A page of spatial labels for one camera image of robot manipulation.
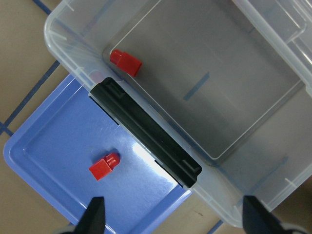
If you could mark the black box latch handle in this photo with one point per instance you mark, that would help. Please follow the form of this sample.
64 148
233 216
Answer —
110 96

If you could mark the clear plastic storage box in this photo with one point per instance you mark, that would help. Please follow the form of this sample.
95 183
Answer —
209 79

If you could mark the red block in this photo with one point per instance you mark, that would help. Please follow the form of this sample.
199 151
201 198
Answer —
104 166
125 62

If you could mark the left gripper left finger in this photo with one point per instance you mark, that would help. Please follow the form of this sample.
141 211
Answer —
93 220

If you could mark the clear plastic box lid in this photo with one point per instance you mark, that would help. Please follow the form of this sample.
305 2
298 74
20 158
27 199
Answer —
287 26

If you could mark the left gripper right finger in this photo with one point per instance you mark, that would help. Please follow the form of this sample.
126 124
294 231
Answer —
257 220

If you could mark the blue plastic tray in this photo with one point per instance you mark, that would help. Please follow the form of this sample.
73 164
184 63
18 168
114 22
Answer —
55 147

